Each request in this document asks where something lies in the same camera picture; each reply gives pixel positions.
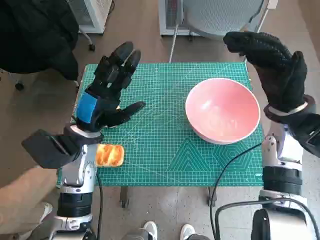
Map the black table leg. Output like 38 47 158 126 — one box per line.
207 186 217 207
119 186 130 208

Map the green cutting mat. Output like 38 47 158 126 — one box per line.
56 62 265 188

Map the white vented cabinet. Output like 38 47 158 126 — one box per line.
68 0 113 35
159 0 201 37

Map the rectangular orange bread loaf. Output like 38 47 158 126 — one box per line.
95 143 125 168

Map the white shoe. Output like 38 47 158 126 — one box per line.
142 221 159 240
180 224 196 240

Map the office chair base with casters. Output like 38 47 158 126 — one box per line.
8 29 97 91

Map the white metal rod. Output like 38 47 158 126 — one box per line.
168 23 181 64
257 9 271 33

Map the pink bowl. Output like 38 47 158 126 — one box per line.
184 77 261 145

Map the black looped cable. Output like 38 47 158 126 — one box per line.
214 197 315 240

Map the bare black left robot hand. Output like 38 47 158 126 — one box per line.
74 41 147 133

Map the grey mesh chair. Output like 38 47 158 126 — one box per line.
174 0 273 42

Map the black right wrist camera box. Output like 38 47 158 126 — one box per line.
292 124 320 159

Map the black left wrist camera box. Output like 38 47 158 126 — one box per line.
21 128 85 170

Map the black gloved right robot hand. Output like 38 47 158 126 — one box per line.
223 31 308 113

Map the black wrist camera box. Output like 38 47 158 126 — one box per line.
21 128 85 170
292 124 320 159

